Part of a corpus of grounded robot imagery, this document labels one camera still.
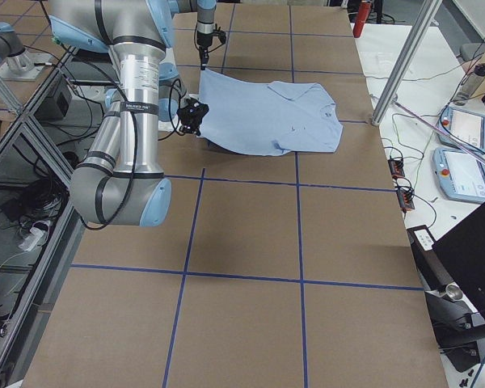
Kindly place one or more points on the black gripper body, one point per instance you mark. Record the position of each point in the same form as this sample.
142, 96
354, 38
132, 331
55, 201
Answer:
184, 124
203, 40

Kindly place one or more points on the light blue t-shirt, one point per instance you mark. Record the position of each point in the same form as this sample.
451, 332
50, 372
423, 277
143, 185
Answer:
268, 119

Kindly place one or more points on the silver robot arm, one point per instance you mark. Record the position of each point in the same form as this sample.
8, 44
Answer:
208, 37
119, 182

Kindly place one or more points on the red cylinder bottle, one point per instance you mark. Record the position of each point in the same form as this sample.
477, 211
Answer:
361, 17

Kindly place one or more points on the white power strip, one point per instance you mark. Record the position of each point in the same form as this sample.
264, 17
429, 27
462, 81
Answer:
36, 237

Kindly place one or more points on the orange black connector box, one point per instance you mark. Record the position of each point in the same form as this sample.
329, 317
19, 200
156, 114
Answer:
396, 168

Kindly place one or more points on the clear water bottle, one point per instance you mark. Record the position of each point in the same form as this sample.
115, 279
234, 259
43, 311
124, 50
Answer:
471, 84

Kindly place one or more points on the near blue teach pendant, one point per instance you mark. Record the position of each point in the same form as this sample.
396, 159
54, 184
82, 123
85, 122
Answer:
461, 177

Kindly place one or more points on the blue teach pendant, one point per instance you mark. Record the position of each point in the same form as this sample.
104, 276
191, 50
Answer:
461, 177
465, 125

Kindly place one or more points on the far blue teach pendant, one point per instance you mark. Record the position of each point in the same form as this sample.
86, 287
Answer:
465, 125

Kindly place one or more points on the black laptop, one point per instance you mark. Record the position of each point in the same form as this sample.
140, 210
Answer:
462, 253

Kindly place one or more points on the black monitor stand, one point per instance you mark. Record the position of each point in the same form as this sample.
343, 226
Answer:
459, 331

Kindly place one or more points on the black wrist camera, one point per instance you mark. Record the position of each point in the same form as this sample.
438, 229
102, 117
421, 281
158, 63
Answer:
220, 34
192, 114

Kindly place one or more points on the aluminium frame rack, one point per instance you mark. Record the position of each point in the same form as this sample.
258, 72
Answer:
48, 119

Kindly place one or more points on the aluminium frame post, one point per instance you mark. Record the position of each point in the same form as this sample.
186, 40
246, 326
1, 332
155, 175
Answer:
408, 51

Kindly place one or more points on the grabber stick with green handle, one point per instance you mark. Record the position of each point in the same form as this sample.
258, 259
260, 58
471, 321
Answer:
462, 145

